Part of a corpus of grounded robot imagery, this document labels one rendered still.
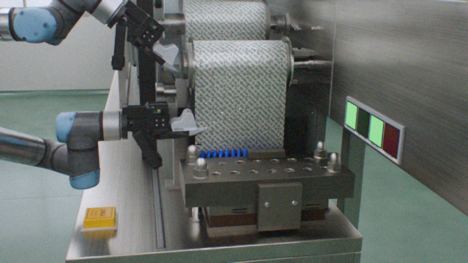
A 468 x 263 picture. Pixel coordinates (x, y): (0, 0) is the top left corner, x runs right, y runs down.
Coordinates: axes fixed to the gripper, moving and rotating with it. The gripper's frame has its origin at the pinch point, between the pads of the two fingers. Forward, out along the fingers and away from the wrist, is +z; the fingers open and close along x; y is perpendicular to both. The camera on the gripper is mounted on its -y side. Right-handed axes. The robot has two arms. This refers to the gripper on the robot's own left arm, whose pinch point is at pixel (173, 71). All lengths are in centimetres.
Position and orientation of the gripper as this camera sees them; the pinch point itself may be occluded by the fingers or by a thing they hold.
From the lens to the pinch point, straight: 131.7
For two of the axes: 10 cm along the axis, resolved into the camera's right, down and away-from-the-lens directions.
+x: -1.8, -2.8, 9.4
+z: 7.5, 5.8, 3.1
